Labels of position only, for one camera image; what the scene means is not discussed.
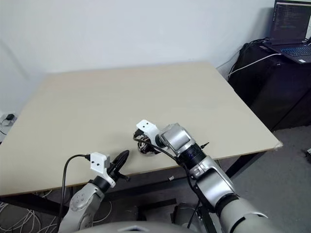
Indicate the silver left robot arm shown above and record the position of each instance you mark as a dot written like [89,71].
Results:
[80,201]

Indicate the black metal table frame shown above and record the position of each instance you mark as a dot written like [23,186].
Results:
[145,189]

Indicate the grey robot torso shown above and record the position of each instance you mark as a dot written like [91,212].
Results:
[136,227]

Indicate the copper wound motor stator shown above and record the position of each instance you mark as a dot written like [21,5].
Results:
[152,153]

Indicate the black cabinet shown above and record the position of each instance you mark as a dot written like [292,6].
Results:
[269,89]

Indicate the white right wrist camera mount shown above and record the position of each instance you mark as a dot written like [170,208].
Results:
[149,129]

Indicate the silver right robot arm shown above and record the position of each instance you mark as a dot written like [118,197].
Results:
[213,179]

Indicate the white power strip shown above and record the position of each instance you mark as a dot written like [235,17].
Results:
[4,121]

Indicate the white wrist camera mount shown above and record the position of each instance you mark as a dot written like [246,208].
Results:
[149,129]
[98,163]

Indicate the black plug adapter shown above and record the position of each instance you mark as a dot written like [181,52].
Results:
[10,117]

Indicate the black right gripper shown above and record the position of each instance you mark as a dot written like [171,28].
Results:
[142,137]

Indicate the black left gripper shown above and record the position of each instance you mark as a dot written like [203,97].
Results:
[112,173]

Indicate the black open laptop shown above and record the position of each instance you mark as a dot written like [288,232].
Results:
[289,34]

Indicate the small grey black device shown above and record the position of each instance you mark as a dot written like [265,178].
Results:
[308,153]

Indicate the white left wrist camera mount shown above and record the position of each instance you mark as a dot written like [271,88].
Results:
[98,163]

